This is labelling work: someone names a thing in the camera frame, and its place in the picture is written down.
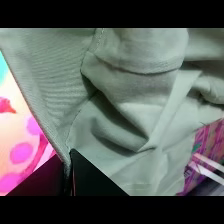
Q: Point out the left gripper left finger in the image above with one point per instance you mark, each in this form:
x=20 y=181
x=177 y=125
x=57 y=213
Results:
x=43 y=181

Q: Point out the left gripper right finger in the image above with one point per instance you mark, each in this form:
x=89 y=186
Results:
x=90 y=180

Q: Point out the light green T-shirt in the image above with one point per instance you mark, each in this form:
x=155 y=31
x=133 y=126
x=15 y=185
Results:
x=133 y=100

